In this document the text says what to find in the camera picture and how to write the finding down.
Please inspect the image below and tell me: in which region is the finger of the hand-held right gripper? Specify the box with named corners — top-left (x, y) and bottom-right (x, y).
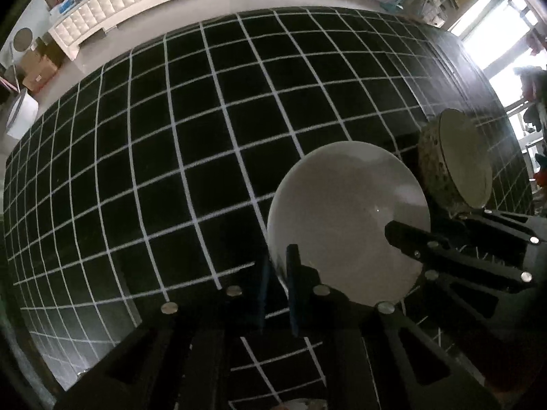
top-left (458, 207), bottom-right (547, 248)
top-left (384, 219), bottom-right (540, 334)

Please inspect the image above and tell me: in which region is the brown cardboard box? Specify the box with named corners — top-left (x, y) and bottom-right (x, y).
top-left (21, 48), bottom-right (59, 93)

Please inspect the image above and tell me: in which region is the white mop bucket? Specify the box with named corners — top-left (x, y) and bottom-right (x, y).
top-left (6, 92), bottom-right (39, 140)

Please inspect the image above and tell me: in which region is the grey patterned bowl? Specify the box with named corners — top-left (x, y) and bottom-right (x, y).
top-left (418, 108), bottom-right (493, 218)

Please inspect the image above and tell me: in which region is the glass balcony door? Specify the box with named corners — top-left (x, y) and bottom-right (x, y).
top-left (446, 0), bottom-right (547, 107)

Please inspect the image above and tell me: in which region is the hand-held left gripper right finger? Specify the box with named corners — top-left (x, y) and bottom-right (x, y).
top-left (285, 243), bottom-right (503, 410)

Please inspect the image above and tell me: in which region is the black checkered tablecloth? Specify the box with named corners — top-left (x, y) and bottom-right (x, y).
top-left (2, 7), bottom-right (535, 410)

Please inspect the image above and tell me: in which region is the white floral bowl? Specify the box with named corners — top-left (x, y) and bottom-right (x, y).
top-left (266, 141), bottom-right (431, 307)

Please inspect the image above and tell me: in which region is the round woven wall decoration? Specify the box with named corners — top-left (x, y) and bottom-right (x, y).
top-left (13, 28), bottom-right (34, 52)

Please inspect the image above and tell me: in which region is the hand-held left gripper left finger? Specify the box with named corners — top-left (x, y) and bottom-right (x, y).
top-left (53, 252), bottom-right (274, 410)

